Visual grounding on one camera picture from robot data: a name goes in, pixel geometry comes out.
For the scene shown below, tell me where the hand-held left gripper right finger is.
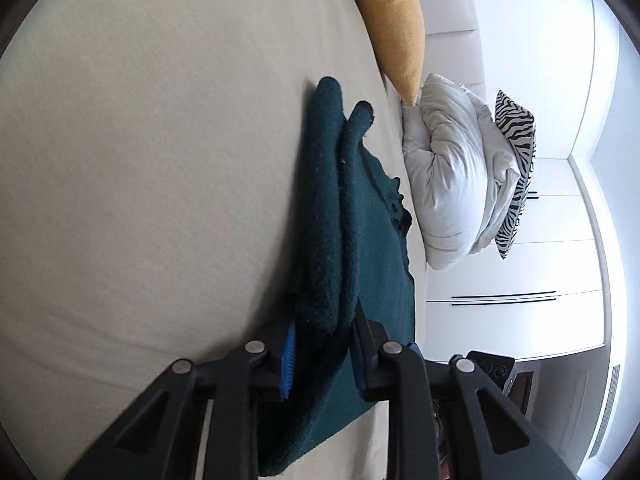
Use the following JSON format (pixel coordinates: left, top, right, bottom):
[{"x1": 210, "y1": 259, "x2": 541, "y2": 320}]
[{"x1": 352, "y1": 305, "x2": 576, "y2": 480}]

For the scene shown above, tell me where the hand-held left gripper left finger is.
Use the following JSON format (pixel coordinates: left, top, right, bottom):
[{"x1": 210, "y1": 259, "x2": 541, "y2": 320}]
[{"x1": 65, "y1": 320, "x2": 297, "y2": 480}]

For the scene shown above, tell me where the dark green sweater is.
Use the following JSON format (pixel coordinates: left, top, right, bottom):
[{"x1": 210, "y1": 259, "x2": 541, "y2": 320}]
[{"x1": 257, "y1": 76, "x2": 417, "y2": 478}]

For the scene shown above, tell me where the white wardrobe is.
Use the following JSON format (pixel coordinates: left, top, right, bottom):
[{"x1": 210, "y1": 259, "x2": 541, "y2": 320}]
[{"x1": 425, "y1": 155, "x2": 616, "y2": 361}]

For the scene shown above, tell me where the white air vent grille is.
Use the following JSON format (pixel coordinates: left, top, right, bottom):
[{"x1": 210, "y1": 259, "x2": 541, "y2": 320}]
[{"x1": 590, "y1": 364, "x2": 622, "y2": 458}]

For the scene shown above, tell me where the white duvet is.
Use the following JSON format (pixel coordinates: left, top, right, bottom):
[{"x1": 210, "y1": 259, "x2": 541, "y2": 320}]
[{"x1": 401, "y1": 73, "x2": 523, "y2": 271}]

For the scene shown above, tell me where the zebra striped pillow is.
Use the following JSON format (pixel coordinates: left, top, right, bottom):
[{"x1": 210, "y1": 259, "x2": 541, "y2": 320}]
[{"x1": 495, "y1": 90, "x2": 537, "y2": 260}]

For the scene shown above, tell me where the bed with beige sheet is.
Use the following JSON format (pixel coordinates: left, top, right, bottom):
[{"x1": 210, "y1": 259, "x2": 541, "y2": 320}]
[{"x1": 0, "y1": 0, "x2": 436, "y2": 480}]

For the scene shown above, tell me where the yellow pillow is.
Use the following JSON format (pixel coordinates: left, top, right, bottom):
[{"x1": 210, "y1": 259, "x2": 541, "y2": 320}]
[{"x1": 341, "y1": 0, "x2": 426, "y2": 107}]

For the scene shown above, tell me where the cream padded headboard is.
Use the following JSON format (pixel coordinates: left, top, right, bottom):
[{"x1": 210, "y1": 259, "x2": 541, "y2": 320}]
[{"x1": 405, "y1": 0, "x2": 488, "y2": 106}]

